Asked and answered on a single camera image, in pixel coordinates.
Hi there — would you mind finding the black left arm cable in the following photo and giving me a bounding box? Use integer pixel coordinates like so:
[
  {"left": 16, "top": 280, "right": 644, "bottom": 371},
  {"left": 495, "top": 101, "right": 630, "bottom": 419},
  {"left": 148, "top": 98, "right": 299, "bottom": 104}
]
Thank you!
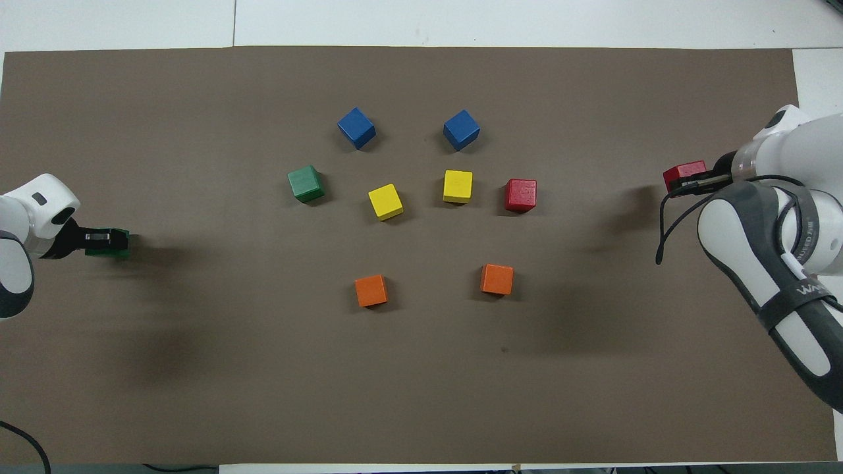
[{"left": 0, "top": 420, "right": 52, "bottom": 474}]

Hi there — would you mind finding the blue wooden block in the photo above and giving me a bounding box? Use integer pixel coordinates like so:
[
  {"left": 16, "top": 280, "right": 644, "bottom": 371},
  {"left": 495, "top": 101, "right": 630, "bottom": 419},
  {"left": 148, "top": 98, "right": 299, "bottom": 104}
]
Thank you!
[
  {"left": 443, "top": 109, "right": 481, "bottom": 153},
  {"left": 337, "top": 107, "right": 377, "bottom": 151}
]

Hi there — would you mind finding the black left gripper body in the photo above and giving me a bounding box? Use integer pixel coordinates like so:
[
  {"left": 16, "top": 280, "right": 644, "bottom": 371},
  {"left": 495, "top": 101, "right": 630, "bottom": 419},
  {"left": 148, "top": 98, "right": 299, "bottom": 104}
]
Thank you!
[{"left": 79, "top": 228, "right": 119, "bottom": 255}]

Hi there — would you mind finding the orange wooden block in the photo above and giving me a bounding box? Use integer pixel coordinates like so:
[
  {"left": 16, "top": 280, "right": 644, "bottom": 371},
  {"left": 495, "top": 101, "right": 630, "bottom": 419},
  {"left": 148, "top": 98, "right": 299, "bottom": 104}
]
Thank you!
[
  {"left": 480, "top": 263, "right": 515, "bottom": 296},
  {"left": 354, "top": 274, "right": 389, "bottom": 308}
]

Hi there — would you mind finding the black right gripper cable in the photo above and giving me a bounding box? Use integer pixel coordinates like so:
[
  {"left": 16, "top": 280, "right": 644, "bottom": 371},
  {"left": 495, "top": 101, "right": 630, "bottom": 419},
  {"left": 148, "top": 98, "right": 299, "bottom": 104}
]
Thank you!
[{"left": 655, "top": 173, "right": 824, "bottom": 265}]

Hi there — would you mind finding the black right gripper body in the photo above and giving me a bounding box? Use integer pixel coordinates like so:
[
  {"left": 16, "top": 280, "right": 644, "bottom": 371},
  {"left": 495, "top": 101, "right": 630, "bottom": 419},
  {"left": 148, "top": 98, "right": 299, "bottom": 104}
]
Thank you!
[{"left": 678, "top": 172, "right": 733, "bottom": 198}]

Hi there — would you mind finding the yellow wooden block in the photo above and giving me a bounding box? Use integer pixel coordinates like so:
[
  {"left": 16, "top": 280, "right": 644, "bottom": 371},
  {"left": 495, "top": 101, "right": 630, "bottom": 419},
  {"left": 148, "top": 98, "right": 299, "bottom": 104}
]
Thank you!
[
  {"left": 442, "top": 169, "right": 474, "bottom": 205},
  {"left": 367, "top": 183, "right": 405, "bottom": 222}
]

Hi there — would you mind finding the brown table mat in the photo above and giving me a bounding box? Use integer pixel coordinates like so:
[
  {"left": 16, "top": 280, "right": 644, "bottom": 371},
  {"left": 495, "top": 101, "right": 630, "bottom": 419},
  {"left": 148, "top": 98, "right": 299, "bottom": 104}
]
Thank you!
[{"left": 0, "top": 45, "right": 838, "bottom": 467}]

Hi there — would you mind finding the red wooden block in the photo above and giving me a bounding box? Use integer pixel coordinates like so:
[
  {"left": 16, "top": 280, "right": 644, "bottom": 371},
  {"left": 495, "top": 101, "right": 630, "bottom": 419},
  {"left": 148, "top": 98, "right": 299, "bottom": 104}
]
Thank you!
[
  {"left": 504, "top": 178, "right": 538, "bottom": 213},
  {"left": 663, "top": 161, "right": 707, "bottom": 196}
]

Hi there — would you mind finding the green wooden block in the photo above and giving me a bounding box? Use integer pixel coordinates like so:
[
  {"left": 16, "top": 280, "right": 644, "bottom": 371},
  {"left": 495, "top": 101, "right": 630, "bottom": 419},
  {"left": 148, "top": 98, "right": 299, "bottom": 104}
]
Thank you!
[
  {"left": 86, "top": 228, "right": 132, "bottom": 260},
  {"left": 287, "top": 165, "right": 326, "bottom": 203}
]

